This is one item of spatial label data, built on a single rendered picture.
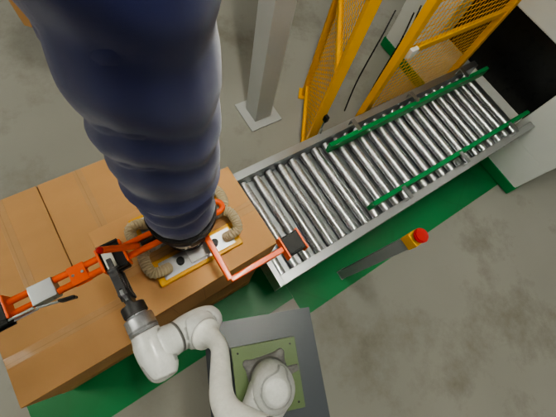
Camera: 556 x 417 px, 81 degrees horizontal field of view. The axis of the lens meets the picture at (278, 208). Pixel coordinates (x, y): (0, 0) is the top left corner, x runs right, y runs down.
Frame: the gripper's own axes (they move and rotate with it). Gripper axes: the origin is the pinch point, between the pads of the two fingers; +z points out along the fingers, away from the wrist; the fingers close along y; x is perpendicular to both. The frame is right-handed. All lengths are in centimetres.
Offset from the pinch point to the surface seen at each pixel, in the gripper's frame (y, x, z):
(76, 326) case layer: 66, -37, 0
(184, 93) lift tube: -78, 29, -10
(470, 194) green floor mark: 120, 260, -54
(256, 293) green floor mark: 120, 53, -29
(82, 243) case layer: 66, -20, 37
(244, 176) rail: 61, 73, 30
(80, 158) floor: 120, -9, 123
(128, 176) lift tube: -56, 18, -6
